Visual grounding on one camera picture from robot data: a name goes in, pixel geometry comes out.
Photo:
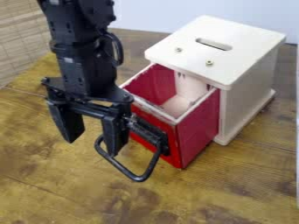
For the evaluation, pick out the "red drawer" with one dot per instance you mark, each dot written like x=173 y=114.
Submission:
x=182 y=106

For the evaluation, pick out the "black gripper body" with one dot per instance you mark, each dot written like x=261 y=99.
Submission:
x=110 y=103

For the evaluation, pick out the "black metal drawer handle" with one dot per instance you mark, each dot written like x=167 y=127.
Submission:
x=142 y=132

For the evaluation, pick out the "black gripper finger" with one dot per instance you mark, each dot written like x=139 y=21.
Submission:
x=68 y=121
x=115 y=134

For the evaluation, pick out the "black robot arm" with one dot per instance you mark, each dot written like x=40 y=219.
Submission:
x=88 y=52

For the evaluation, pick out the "white wooden cabinet box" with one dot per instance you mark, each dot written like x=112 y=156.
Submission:
x=231 y=56

